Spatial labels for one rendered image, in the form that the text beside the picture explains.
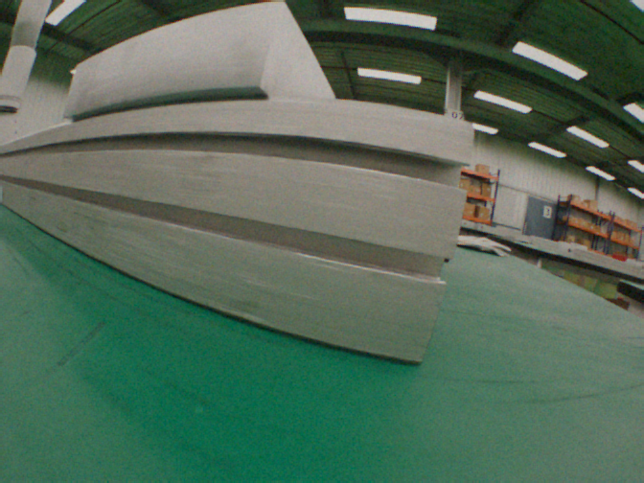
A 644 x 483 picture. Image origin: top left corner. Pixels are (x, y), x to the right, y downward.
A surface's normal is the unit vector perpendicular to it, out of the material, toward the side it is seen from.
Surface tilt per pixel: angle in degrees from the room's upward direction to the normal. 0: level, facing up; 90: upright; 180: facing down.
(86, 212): 90
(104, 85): 90
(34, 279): 0
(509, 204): 90
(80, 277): 0
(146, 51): 90
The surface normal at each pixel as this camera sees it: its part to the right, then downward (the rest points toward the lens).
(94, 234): -0.22, 0.13
